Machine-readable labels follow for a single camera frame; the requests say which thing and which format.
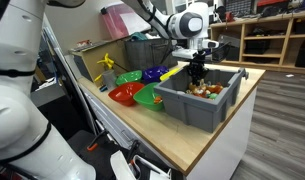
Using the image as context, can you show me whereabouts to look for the red white small carton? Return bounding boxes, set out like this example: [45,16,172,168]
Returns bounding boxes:
[76,39,93,48]

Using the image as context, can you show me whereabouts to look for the golden yellow plush toy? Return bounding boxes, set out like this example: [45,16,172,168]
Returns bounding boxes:
[187,82,200,95]

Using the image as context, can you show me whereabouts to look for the small yellow clamp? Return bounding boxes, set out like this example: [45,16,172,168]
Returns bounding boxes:
[93,73,105,83]

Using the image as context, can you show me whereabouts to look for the teal cloth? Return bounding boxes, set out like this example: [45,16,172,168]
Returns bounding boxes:
[128,31,150,43]

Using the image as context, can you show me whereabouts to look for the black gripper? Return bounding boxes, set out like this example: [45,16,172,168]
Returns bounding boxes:
[186,49,208,84]

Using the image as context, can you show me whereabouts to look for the large yellow clamp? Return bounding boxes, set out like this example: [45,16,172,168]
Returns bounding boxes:
[96,53,116,70]

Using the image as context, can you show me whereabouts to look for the yellow plastic bowl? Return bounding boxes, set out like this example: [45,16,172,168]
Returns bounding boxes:
[159,66,183,82]

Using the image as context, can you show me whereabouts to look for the grey fabric basket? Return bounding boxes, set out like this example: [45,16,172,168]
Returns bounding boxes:
[124,37,180,72]

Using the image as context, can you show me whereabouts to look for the orange striped tiger plush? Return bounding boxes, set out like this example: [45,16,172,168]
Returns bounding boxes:
[153,95,164,105]

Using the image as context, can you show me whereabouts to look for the grey plastic bin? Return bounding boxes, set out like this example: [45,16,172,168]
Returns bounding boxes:
[154,64,250,134]

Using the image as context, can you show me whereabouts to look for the black clamp orange handle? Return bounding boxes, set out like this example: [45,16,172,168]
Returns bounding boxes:
[86,129,108,152]
[126,139,141,164]

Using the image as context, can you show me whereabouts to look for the red plastic bowl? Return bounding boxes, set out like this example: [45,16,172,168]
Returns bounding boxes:
[107,81,146,108]

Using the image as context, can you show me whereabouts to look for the pink plastic container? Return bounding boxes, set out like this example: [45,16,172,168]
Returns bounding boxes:
[100,1,153,41]

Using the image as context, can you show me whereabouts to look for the bright orange plush toy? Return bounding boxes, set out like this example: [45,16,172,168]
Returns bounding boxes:
[208,84,224,95]

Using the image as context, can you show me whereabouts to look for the blue plastic bowl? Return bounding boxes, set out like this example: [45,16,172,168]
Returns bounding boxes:
[141,65,170,84]

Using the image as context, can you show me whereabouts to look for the green plastic bowl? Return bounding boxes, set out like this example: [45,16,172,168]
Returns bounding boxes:
[115,69,144,87]
[132,82,166,112]

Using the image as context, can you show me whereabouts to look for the cardboard box black panel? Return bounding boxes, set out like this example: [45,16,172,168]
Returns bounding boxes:
[69,39,130,88]

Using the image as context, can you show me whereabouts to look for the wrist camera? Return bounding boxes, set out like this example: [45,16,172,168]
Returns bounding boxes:
[171,48,199,61]

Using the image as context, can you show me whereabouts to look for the wooden shelf unit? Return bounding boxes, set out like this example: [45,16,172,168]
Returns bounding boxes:
[210,9,305,75]

